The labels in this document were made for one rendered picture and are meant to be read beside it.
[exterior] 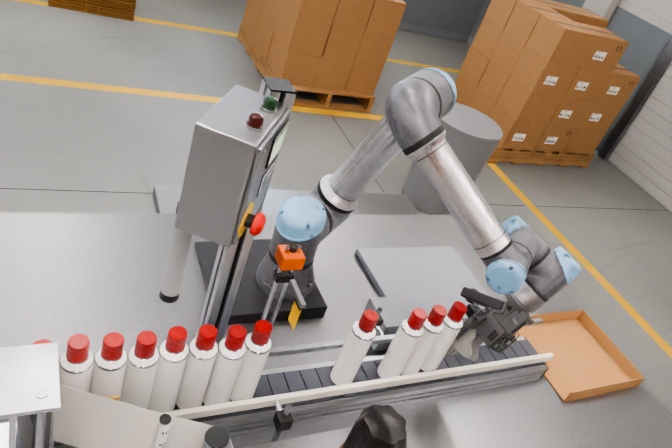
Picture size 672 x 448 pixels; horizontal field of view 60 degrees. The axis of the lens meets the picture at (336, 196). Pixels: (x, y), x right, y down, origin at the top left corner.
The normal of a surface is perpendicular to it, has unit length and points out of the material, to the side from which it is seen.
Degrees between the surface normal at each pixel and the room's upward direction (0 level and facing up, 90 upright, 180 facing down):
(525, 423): 0
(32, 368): 0
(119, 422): 90
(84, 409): 90
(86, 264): 0
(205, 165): 90
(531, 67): 90
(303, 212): 9
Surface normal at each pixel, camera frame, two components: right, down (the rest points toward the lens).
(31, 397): 0.30, -0.80
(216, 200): -0.20, 0.48
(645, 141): -0.89, -0.04
